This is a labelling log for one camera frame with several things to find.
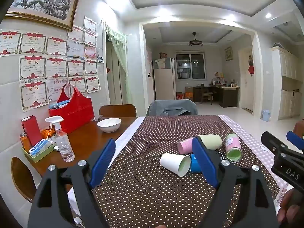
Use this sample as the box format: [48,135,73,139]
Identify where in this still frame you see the white cabinet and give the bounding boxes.
[269,46,304,121]

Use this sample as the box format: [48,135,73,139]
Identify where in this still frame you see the white refrigerator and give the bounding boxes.
[153,57,177,101]

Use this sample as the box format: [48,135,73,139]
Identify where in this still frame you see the green tray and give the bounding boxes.
[21,142,57,163]

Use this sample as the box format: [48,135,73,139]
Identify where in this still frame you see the group of wall certificates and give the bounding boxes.
[0,16,105,112]

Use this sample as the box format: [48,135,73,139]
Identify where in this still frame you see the cardboard boxes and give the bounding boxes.
[176,87,194,100]

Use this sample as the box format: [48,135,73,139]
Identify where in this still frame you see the pink cup with green inside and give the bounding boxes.
[225,133,243,163]

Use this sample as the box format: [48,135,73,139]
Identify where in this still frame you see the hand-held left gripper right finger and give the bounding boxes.
[191,136,279,228]

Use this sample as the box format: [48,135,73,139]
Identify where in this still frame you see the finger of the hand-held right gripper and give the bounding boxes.
[261,131,288,158]
[286,131,304,152]

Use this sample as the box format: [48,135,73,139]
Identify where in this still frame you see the pale green door curtain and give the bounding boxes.
[104,22,128,105]

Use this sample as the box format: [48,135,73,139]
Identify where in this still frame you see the dark wooden desk chair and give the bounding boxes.
[200,84,213,105]

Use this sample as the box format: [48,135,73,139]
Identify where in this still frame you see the plain pink cup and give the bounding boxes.
[177,138,197,155]

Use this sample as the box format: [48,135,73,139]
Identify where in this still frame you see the window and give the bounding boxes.
[176,51,206,79]

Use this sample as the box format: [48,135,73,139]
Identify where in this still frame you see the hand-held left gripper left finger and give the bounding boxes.
[27,138,117,228]

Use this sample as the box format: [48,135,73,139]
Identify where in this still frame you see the white door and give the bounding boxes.
[240,47,256,112]

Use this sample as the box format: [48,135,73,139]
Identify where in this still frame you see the person's right hand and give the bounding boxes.
[277,190,304,228]

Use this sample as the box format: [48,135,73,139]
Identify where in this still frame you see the pale green cup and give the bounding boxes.
[197,135,222,150]

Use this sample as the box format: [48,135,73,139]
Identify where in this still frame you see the box on refrigerator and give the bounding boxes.
[154,58,170,69]

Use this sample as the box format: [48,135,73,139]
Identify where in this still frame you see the clear spray bottle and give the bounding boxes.
[45,116,75,162]

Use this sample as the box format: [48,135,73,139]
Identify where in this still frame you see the blue cup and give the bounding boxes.
[189,154,202,173]

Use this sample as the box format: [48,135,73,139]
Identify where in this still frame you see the brown dotted tablecloth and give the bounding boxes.
[68,115,296,228]

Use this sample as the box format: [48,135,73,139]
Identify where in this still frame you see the white paper cup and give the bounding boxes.
[160,152,191,177]

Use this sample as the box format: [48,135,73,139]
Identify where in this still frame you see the red bag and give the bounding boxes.
[49,84,95,135]

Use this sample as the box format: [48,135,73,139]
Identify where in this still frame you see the dark wooden desk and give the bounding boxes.
[193,84,240,108]

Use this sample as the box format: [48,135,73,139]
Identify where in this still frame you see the ceiling fan lamp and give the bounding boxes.
[189,32,203,47]

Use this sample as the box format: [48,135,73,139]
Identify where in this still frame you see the red box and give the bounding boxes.
[21,116,43,148]

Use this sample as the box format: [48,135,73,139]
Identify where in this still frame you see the chair with grey jacket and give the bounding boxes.
[146,99,199,117]

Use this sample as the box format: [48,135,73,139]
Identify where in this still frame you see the white bowl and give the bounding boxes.
[97,117,122,133]

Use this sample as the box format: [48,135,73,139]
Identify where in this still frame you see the orange can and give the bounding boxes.
[20,133,32,151]

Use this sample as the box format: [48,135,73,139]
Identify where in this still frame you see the blue white tissue packet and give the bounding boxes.
[29,139,56,157]

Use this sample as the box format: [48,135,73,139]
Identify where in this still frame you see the framed blossom painting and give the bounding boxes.
[5,0,81,32]

